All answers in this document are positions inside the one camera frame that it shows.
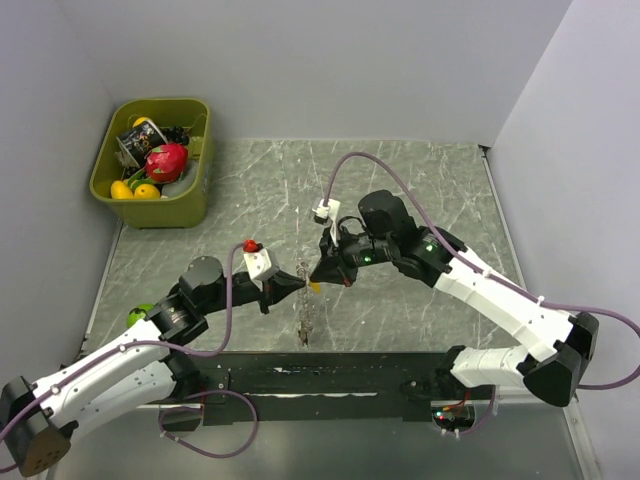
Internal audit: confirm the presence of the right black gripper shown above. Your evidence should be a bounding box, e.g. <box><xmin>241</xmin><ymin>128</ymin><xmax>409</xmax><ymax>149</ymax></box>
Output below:
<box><xmin>310</xmin><ymin>221</ymin><xmax>396</xmax><ymax>287</ymax></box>

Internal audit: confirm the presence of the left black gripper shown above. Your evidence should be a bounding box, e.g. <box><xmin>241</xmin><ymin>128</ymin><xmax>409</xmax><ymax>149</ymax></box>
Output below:
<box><xmin>199</xmin><ymin>269</ymin><xmax>305</xmax><ymax>314</ymax></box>

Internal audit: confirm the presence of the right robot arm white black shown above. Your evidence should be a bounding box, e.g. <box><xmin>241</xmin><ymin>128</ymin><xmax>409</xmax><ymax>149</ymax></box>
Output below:
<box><xmin>310</xmin><ymin>190</ymin><xmax>599</xmax><ymax>407</ymax></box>

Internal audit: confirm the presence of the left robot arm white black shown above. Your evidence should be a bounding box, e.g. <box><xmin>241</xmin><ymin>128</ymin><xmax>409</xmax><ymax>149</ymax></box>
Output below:
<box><xmin>1</xmin><ymin>256</ymin><xmax>306</xmax><ymax>477</ymax></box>

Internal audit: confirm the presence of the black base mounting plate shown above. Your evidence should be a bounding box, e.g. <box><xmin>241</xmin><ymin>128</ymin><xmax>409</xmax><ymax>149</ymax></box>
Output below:
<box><xmin>157</xmin><ymin>352</ymin><xmax>493</xmax><ymax>426</ymax></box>

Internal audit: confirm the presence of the olive green plastic bin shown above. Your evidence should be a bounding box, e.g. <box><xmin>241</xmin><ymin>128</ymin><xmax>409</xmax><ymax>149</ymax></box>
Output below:
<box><xmin>89</xmin><ymin>98</ymin><xmax>214</xmax><ymax>228</ymax></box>

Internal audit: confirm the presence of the green ball toy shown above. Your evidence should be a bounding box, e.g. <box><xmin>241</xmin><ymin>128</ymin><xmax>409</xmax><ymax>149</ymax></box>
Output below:
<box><xmin>126</xmin><ymin>303</ymin><xmax>154</xmax><ymax>328</ymax></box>

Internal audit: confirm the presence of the yellow mango toy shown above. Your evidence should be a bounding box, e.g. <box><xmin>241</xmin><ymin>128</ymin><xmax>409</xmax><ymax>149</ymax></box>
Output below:
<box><xmin>133</xmin><ymin>184</ymin><xmax>161</xmax><ymax>200</ymax></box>

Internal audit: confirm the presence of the red dragon fruit toy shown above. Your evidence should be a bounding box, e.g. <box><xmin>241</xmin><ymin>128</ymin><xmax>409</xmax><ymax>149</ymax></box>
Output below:
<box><xmin>145</xmin><ymin>143</ymin><xmax>188</xmax><ymax>184</ymax></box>

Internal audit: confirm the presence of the yellow lemon toy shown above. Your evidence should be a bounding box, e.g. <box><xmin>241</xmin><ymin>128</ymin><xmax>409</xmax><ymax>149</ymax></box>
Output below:
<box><xmin>110</xmin><ymin>180</ymin><xmax>134</xmax><ymax>200</ymax></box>

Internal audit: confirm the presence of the black printed paper cup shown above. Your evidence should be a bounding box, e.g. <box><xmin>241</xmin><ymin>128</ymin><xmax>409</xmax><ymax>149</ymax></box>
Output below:
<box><xmin>116</xmin><ymin>121</ymin><xmax>168</xmax><ymax>168</ymax></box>

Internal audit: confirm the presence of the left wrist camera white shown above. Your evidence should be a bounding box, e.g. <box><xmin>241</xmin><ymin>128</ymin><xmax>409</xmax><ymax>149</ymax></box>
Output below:
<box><xmin>242</xmin><ymin>239</ymin><xmax>280</xmax><ymax>286</ymax></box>

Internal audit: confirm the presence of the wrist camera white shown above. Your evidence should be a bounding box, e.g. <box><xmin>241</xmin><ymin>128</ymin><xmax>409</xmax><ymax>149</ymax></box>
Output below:
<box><xmin>242</xmin><ymin>239</ymin><xmax>280</xmax><ymax>286</ymax></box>
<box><xmin>311</xmin><ymin>198</ymin><xmax>341</xmax><ymax>244</ymax></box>

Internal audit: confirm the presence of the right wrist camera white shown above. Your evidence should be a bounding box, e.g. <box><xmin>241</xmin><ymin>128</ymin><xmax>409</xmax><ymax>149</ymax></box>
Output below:
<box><xmin>311</xmin><ymin>198</ymin><xmax>341</xmax><ymax>244</ymax></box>

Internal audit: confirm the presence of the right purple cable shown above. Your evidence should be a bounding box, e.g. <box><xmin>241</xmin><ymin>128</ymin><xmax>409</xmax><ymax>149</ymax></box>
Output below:
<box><xmin>323</xmin><ymin>152</ymin><xmax>640</xmax><ymax>437</ymax></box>

